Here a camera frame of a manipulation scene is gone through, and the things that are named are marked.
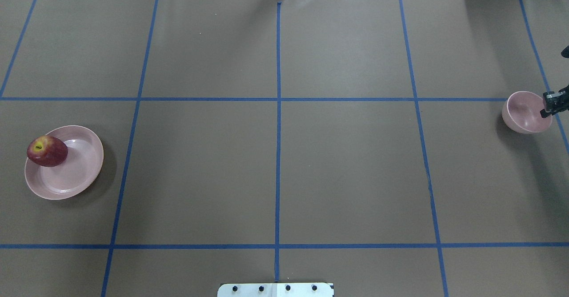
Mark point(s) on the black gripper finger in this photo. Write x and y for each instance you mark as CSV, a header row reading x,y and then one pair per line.
x,y
560,98
552,107

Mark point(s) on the pink bowl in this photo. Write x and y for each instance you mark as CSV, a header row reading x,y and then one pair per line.
x,y
522,113

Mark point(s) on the red apple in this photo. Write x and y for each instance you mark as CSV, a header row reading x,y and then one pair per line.
x,y
47,151

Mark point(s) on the pink plate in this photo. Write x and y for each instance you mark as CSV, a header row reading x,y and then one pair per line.
x,y
76,173

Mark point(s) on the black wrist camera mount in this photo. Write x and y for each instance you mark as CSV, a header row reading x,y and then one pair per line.
x,y
565,52

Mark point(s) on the white camera stand base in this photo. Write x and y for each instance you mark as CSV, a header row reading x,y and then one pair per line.
x,y
295,289

